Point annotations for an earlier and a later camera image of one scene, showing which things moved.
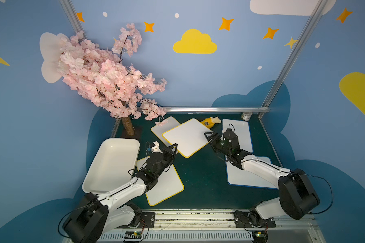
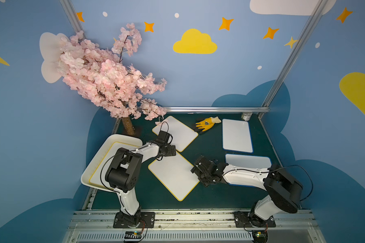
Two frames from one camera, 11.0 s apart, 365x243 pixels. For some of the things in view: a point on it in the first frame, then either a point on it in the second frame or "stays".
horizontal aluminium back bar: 219,110 stays
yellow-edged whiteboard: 188,136 to 100,174
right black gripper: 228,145 to 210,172
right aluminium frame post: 319,7 stays
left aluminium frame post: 68,8 stays
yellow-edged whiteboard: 169,184 to 175,171
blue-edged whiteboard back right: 242,128 stays
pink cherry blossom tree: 105,77 stays
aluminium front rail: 218,226 stays
